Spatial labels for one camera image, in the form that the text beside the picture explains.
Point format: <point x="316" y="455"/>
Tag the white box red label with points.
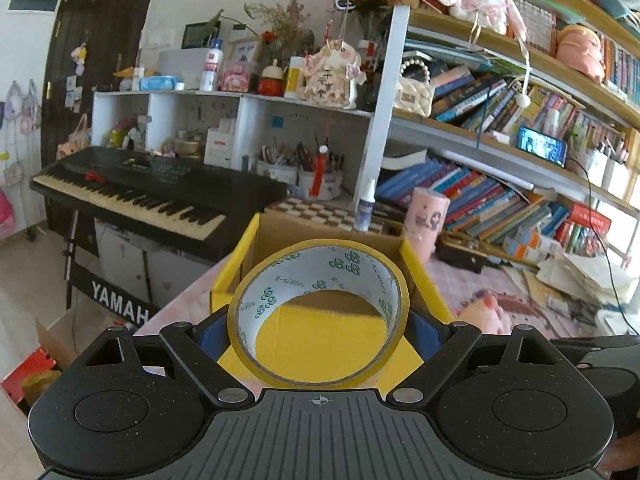
<point x="220" y="147"/>

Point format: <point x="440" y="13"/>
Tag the pink white cat ornament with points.
<point x="325" y="80"/>

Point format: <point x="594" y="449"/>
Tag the black electronic keyboard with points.
<point x="150" y="175"/>

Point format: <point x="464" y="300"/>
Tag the small white spray bottle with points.
<point x="364" y="210"/>

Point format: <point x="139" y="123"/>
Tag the white storage box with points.
<point x="180" y="62"/>

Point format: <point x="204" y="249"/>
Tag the white pen holder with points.
<point x="322" y="185"/>
<point x="277" y="172"/>

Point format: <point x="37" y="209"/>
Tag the orange artificial flowers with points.
<point x="372" y="5"/>

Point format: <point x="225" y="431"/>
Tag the black case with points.
<point x="460" y="257"/>

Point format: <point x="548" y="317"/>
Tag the dark wooden door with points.
<point x="100" y="20"/>

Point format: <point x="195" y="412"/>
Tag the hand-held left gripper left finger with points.
<point x="212" y="335"/>

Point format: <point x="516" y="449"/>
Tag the pile of papers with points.
<point x="575" y="275"/>

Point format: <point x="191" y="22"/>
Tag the cardboard box with red folders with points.
<point x="25" y="375"/>

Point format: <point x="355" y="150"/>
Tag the smartphone with lit screen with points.
<point x="542" y="146"/>

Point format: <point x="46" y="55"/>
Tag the blue wet wipes packet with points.
<point x="160" y="83"/>

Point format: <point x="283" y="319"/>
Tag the red printed box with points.
<point x="590" y="227"/>

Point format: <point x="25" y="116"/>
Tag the black keyboard stand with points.
<point x="115" y="300"/>

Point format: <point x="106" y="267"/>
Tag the pink plush toy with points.
<point x="487" y="312"/>

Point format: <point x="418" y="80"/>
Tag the person's right hand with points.
<point x="622" y="457"/>

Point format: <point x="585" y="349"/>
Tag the red round doll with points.
<point x="270" y="82"/>

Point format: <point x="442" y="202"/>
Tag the wooden bookshelf with white post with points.
<point x="385" y="85"/>

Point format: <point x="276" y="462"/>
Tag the yellow tape roll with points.
<point x="300" y="270"/>

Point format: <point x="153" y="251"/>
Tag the pink plush face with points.
<point x="577" y="52"/>

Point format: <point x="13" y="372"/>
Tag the dried flower bouquet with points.
<point x="285" y="15"/>

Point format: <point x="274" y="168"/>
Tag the white bottle red label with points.
<point x="211" y="67"/>

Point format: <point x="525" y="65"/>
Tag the yellow white carton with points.
<point x="294" y="77"/>

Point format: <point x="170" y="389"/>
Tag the black photo frame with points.
<point x="197" y="35"/>

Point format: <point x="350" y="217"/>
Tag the pink gift box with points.
<point x="237" y="80"/>

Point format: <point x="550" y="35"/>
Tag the row of books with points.
<point x="475" y="195"/>
<point x="620" y="65"/>
<point x="500" y="100"/>

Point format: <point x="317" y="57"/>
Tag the cream quilted handbag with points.
<point x="414" y="95"/>

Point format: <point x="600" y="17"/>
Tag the white desk organizer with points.
<point x="612" y="175"/>

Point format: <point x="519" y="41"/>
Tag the white cubby shelf unit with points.
<point x="165" y="110"/>

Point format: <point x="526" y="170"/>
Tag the yellow cardboard box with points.
<point x="427" y="287"/>

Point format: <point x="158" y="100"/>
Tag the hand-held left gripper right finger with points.
<point x="425" y="340"/>

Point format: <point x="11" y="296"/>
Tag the pink cylindrical container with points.
<point x="425" y="220"/>

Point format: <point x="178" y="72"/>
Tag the brown checkered box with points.
<point x="320" y="212"/>

